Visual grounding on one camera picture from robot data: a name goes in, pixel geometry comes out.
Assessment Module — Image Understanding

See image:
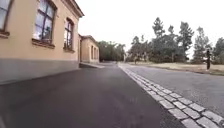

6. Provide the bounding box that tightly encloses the grey cobblestone kerb strip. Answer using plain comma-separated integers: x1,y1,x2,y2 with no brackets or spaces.
117,63,224,128

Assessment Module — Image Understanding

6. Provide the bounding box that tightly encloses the dark asphalt pavement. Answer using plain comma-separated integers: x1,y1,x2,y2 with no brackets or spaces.
0,62,184,128

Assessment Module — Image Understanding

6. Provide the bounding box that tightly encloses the dark green tree cluster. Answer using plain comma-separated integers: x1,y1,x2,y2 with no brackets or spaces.
96,40,127,63

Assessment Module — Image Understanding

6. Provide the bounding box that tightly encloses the small beige building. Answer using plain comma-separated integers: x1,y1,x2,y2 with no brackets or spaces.
77,33,101,65

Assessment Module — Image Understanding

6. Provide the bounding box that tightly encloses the dry grass field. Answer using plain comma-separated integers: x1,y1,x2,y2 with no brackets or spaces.
128,60,224,76

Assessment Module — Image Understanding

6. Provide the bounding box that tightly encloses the dark post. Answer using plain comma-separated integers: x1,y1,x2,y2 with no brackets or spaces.
205,48,212,71

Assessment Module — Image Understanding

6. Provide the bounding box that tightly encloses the row of trees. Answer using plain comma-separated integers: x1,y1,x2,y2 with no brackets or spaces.
125,16,224,65

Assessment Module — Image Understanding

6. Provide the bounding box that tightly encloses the beige building with windows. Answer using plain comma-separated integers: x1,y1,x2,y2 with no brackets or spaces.
0,0,85,85

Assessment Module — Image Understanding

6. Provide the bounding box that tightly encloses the grey asphalt road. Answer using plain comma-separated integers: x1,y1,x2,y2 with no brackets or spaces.
120,62,224,118

